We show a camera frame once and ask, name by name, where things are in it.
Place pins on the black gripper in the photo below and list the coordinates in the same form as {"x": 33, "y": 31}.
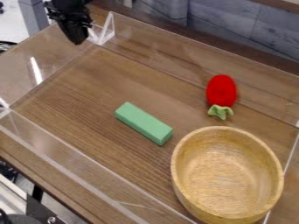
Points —
{"x": 69, "y": 11}

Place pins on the red plush strawberry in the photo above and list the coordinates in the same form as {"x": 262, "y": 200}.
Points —
{"x": 222, "y": 95}

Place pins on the green rectangular block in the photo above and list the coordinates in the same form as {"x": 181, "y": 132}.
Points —
{"x": 145, "y": 123}

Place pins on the wooden bowl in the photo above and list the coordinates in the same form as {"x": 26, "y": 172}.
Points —
{"x": 227, "y": 176}

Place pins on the grey table leg post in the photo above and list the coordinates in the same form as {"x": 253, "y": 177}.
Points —
{"x": 34, "y": 15}

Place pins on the clear acrylic tray wall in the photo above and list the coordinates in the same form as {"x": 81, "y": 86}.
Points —
{"x": 62, "y": 138}

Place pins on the black equipment with cable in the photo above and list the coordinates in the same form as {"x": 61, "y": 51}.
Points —
{"x": 26, "y": 211}

